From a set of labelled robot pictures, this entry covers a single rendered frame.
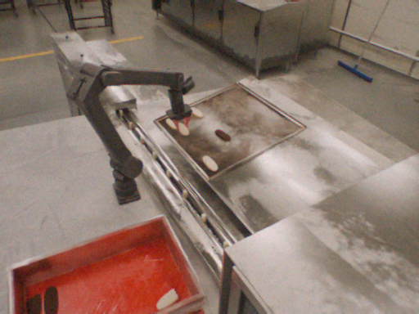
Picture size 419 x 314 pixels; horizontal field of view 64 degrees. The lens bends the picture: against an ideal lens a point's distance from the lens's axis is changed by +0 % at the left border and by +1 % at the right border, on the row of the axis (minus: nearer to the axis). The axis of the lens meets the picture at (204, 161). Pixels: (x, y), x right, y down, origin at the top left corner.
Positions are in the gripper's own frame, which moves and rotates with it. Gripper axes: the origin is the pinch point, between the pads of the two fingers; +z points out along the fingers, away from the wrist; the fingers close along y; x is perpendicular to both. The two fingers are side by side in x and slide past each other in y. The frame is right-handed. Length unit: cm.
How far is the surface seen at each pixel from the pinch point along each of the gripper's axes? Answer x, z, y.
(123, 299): 61, 5, 45
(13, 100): -257, 81, 104
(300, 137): 29, 5, -41
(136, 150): -3.7, 5.4, 21.7
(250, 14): -217, 49, -163
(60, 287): 49, 3, 61
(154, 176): 16.4, 5.5, 20.1
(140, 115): -38.5, 11.5, 10.7
